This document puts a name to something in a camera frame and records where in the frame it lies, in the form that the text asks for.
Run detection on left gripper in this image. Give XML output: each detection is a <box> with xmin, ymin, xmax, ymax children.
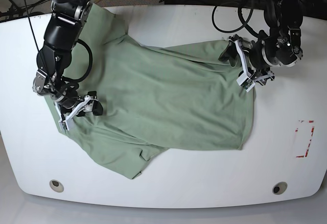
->
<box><xmin>218</xmin><ymin>39</ymin><xmax>275</xmax><ymax>86</ymax></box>

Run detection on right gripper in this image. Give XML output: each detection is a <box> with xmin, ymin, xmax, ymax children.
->
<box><xmin>57</xmin><ymin>91</ymin><xmax>103</xmax><ymax>116</ymax></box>

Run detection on green T-shirt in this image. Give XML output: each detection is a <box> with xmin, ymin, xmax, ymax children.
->
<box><xmin>44</xmin><ymin>2</ymin><xmax>258</xmax><ymax>181</ymax></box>

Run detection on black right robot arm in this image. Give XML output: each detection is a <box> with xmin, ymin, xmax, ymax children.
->
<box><xmin>33</xmin><ymin>0</ymin><xmax>103</xmax><ymax>117</ymax></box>

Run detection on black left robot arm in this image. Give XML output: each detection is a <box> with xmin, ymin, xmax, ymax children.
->
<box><xmin>220</xmin><ymin>0</ymin><xmax>303</xmax><ymax>91</ymax></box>

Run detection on red tape rectangle marking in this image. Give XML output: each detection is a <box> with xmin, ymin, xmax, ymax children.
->
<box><xmin>292</xmin><ymin>120</ymin><xmax>315</xmax><ymax>158</ymax></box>

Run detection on left table grommet hole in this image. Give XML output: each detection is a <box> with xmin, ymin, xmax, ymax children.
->
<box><xmin>49</xmin><ymin>180</ymin><xmax>64</xmax><ymax>193</ymax></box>

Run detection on table grommet hole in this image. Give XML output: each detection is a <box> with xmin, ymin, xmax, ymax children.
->
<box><xmin>49</xmin><ymin>180</ymin><xmax>64</xmax><ymax>193</ymax></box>
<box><xmin>272</xmin><ymin>182</ymin><xmax>288</xmax><ymax>195</ymax></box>

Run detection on black tripod legs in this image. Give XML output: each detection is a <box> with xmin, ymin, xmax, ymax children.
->
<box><xmin>1</xmin><ymin>0</ymin><xmax>50</xmax><ymax>23</ymax></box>

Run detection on right table grommet hole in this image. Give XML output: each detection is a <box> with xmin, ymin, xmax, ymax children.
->
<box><xmin>272</xmin><ymin>182</ymin><xmax>288</xmax><ymax>195</ymax></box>

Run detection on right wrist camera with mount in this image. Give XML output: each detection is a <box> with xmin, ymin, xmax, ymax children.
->
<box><xmin>54</xmin><ymin>95</ymin><xmax>98</xmax><ymax>132</ymax></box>

